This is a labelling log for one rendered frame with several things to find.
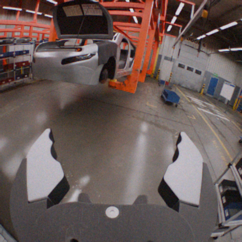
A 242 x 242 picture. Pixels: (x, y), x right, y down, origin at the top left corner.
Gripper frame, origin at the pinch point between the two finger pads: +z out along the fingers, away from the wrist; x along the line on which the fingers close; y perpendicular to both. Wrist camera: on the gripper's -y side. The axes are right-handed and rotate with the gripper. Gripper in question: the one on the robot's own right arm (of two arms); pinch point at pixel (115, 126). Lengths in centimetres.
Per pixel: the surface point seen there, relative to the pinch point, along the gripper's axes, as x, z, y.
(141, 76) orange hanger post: 88, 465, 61
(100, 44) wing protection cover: -31, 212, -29
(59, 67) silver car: -96, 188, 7
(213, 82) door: 943, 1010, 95
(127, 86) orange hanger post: 24, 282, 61
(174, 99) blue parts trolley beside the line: 209, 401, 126
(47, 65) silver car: -123, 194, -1
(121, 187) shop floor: 8, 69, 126
